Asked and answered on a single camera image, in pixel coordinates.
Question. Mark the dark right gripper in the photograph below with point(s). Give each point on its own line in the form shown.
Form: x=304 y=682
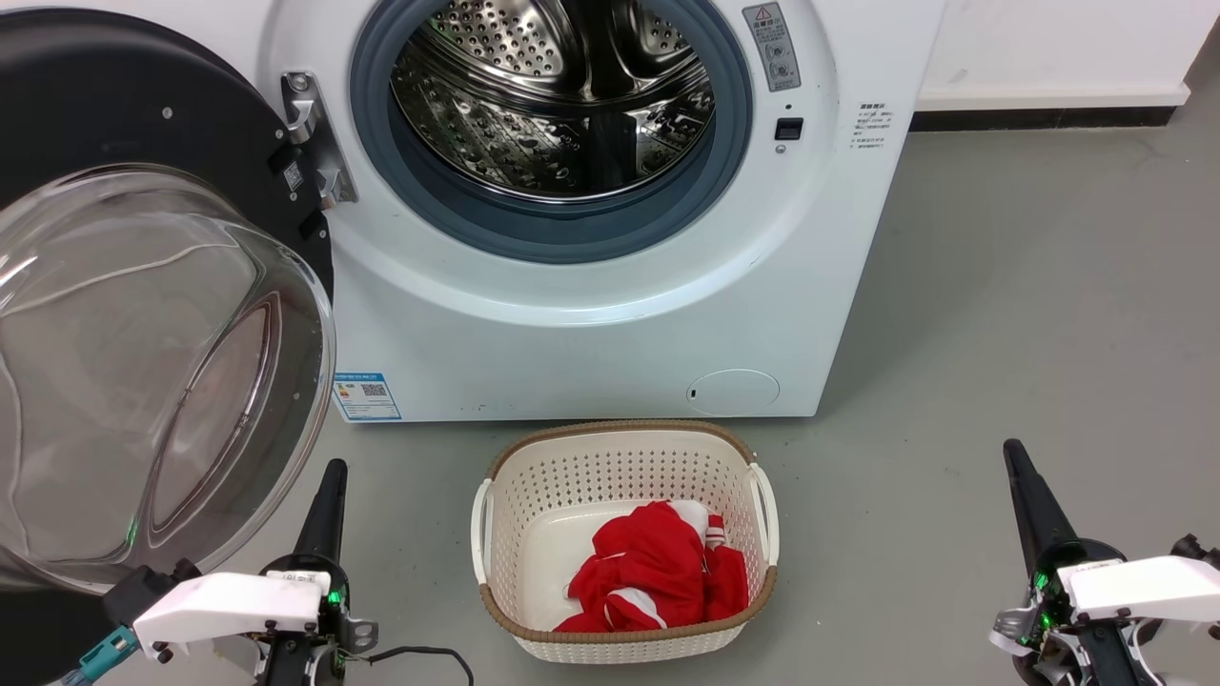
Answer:
x=1077 y=657

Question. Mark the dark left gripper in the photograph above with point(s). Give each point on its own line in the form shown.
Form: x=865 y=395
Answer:
x=305 y=662

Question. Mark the dark round glass washer door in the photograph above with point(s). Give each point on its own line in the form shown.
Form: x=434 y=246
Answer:
x=143 y=381

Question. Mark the white front-loading washing machine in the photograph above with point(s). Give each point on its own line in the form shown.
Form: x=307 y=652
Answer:
x=620 y=333

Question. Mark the metal door hinge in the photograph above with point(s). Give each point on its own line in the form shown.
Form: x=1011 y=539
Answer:
x=319 y=143

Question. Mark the black door latch socket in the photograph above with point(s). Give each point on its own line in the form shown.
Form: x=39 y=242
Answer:
x=788 y=129

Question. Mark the blue energy label sticker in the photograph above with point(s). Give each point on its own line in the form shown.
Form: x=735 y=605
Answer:
x=367 y=395

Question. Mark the cream perforated laundry basket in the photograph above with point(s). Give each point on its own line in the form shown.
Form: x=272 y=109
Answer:
x=620 y=467

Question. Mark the red and white garment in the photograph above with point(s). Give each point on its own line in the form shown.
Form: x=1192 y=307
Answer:
x=648 y=562

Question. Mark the round white filter cover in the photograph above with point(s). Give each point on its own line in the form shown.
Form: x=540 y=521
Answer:
x=734 y=393

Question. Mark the steel washer drum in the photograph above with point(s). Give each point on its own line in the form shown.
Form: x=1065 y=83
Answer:
x=534 y=114

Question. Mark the grey warning sticker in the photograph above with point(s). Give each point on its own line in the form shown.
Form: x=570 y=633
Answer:
x=772 y=48

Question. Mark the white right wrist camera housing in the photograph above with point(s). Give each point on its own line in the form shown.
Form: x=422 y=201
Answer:
x=1144 y=586

